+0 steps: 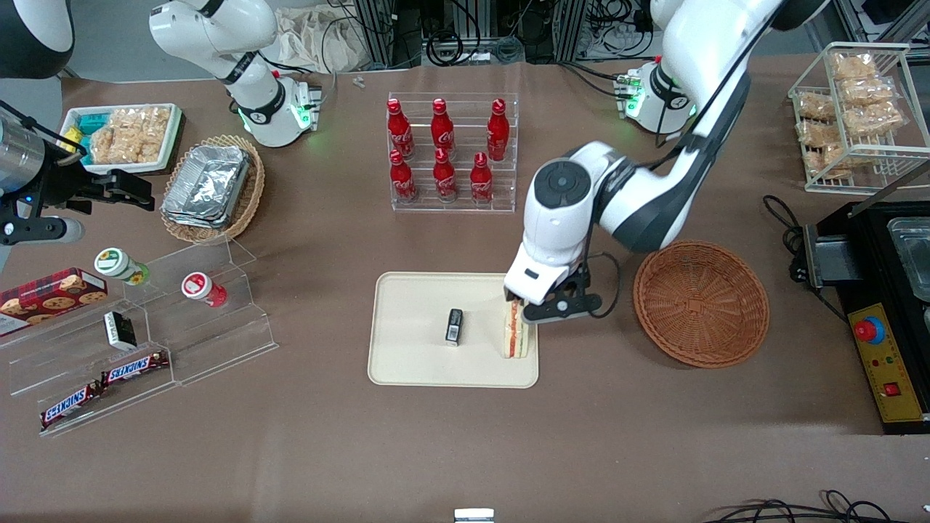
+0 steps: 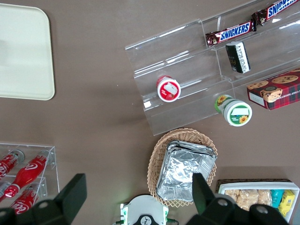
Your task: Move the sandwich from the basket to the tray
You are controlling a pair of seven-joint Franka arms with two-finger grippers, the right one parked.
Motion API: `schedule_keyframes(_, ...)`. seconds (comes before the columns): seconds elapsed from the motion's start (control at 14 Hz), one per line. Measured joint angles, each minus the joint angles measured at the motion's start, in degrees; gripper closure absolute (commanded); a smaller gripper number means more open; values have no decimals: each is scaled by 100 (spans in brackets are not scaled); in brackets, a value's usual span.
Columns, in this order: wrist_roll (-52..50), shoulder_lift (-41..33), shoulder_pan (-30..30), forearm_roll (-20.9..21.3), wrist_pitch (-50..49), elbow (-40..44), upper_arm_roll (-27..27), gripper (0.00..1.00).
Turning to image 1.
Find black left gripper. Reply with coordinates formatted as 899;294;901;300
504;266;591;304

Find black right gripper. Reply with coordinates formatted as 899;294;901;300
28;149;156;216

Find triangular sandwich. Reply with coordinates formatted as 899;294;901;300
502;298;539;360

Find white snack tray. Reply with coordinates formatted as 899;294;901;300
60;103;183;176

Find cream plastic tray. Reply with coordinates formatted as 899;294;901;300
367;272;540;389

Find light wicker basket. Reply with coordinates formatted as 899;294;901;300
161;134;266;244

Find brown wicker basket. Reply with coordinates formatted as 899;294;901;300
633;240;770;369

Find green sunflower lid cup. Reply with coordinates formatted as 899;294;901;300
94;248;150;285

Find stack of foil containers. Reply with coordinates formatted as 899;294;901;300
161;145;252;230

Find clear acrylic bottle rack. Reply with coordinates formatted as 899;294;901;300
387;92;519;214

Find red lid cup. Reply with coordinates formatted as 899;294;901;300
181;272;228;308

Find red cola bottle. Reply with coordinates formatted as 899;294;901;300
470;152;496;205
433;147;459;203
389;149;419;204
387;98;416;161
431;98;456;158
487;98;511;162

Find red cookie box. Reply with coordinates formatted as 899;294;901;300
0;267;108;337

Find black and white carton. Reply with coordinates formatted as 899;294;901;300
103;311;138;352

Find clear acrylic stepped shelf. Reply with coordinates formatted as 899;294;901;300
0;236;280;438

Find brown snickers bar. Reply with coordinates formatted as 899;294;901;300
100;351;171;386
39;380;107;431

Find beige cloth bag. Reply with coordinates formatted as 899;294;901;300
273;6;365;74

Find grey metal box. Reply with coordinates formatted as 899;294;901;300
803;224;862;289

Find clear fried snack bag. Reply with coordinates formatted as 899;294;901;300
846;101;907;137
795;92;837;121
831;52;878;81
838;76;899;107
805;144;852;179
798;119;844;149

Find black appliance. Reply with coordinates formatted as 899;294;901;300
803;199;930;437

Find yellow emergency stop panel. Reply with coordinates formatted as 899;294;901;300
848;303;926;424

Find metal pan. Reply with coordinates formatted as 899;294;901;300
889;216;930;303

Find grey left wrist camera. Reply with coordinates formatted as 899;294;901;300
521;292;604;325

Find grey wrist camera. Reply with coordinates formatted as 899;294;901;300
521;292;604;325
0;216;85;246

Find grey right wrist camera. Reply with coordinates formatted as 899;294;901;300
0;216;85;246

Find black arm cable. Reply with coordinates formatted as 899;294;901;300
580;225;623;320

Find coiled black cable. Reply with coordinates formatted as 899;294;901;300
426;31;464;68

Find black appliance cable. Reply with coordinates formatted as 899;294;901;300
763;195;809;284

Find black floor cables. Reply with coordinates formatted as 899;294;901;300
703;490;930;523

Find white wire rack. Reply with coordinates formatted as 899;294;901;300
788;41;930;195

